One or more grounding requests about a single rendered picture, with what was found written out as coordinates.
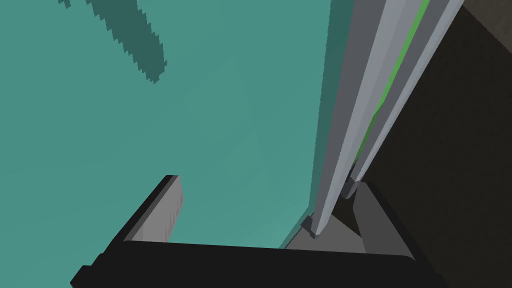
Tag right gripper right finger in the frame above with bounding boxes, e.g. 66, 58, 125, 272
351, 181, 417, 261

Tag green door leaf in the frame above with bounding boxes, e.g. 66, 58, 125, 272
353, 0, 431, 163

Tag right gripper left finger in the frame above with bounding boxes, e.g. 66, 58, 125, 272
115, 174, 185, 244

